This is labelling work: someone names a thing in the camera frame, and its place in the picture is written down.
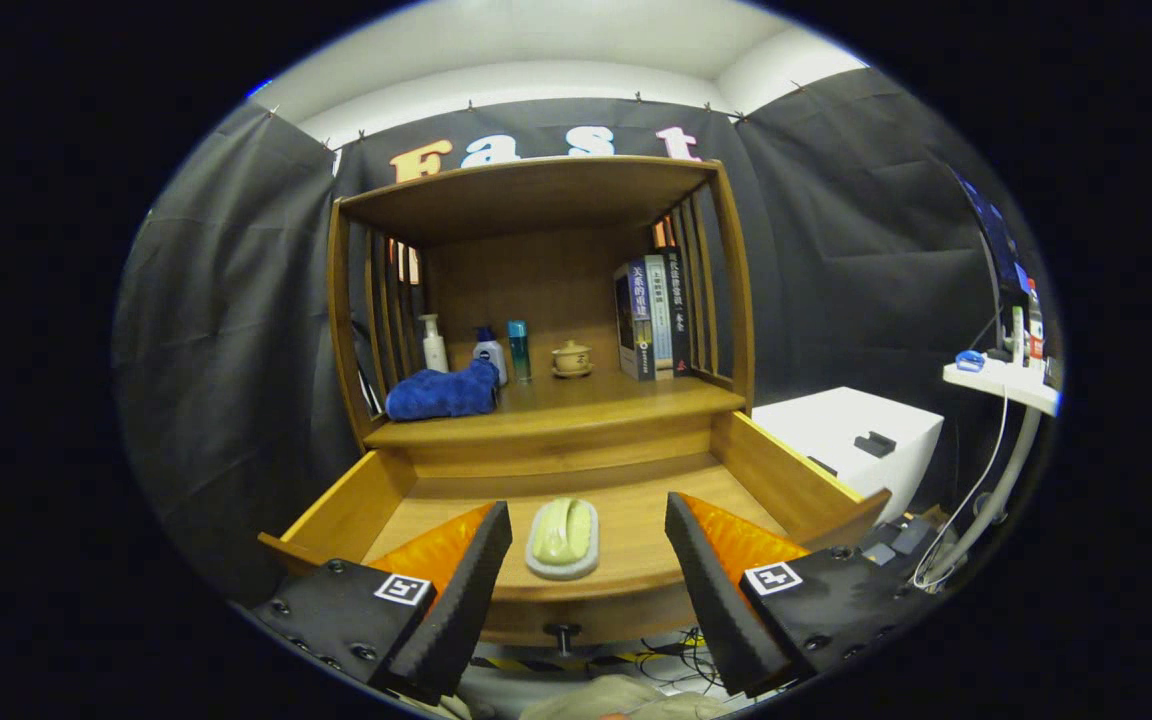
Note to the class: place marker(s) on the red label bottle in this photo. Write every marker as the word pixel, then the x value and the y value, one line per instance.
pixel 1034 325

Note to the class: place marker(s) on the wooden countertop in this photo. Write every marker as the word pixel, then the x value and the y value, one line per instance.
pixel 616 395

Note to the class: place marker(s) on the white tube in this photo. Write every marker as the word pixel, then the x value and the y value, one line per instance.
pixel 1017 335

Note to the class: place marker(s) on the teal bottle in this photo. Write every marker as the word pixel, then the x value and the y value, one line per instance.
pixel 520 355

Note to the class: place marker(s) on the beige lidded teacup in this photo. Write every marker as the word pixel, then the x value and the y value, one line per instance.
pixel 572 358

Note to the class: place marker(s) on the blue towel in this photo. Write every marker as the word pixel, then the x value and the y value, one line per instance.
pixel 441 393

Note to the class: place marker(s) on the small black bracket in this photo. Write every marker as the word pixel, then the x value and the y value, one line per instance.
pixel 874 444

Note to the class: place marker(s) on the wooden drawer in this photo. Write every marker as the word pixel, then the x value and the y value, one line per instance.
pixel 626 520

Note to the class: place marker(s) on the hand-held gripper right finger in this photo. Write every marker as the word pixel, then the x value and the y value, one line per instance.
pixel 711 590

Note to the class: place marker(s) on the wooden cabinet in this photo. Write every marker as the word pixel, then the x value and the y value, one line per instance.
pixel 536 270

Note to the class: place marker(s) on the pale blue book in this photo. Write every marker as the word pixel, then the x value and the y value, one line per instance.
pixel 660 315

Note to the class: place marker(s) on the black book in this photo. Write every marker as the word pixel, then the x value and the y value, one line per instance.
pixel 679 310

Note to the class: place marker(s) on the black backdrop cloth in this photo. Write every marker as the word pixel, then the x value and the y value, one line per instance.
pixel 836 250

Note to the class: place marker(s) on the small blue object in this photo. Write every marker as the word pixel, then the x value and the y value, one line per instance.
pixel 970 361

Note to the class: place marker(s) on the dark blue book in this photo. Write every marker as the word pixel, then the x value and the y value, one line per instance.
pixel 640 330

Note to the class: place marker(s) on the white box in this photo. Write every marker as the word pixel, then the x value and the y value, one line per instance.
pixel 826 425

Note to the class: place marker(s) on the white bottle blue cap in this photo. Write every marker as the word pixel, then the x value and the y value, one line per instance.
pixel 489 362

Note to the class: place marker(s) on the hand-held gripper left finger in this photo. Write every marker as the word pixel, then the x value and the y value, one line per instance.
pixel 461 590

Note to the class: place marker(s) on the white pump bottle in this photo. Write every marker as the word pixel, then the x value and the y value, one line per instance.
pixel 434 350

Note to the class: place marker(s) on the computer monitor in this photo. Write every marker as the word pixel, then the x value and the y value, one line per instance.
pixel 996 250

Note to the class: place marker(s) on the white side table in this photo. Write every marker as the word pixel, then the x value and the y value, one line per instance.
pixel 1001 385

